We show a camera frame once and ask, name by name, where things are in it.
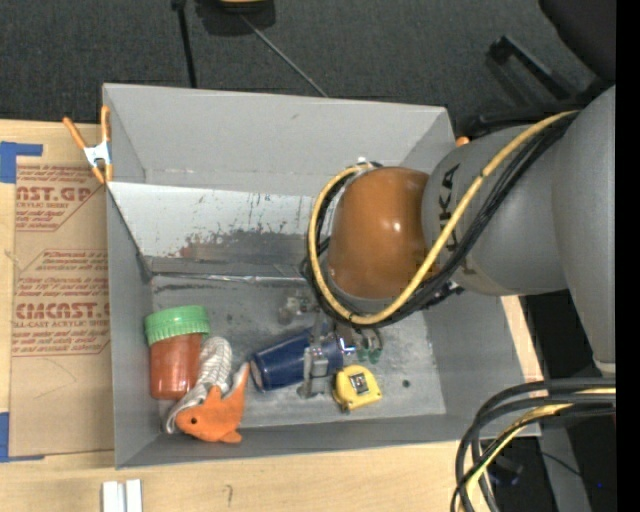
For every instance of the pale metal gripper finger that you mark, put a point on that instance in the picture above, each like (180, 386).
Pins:
(315, 365)
(296, 310)

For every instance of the dark blue cylinder can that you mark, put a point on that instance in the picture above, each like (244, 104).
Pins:
(280, 362)

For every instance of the yellow tape measure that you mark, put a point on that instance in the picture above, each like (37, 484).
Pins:
(356, 387)

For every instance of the white and grey striped cloth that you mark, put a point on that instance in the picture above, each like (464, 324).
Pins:
(216, 360)

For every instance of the orange toy fish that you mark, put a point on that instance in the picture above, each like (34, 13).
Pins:
(215, 415)

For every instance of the orange jar with green lid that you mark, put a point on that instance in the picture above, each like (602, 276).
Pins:
(172, 360)

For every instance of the grey metal bin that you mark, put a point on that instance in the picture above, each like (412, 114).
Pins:
(240, 145)

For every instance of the brown cardboard board red print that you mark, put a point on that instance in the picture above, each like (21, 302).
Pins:
(55, 380)

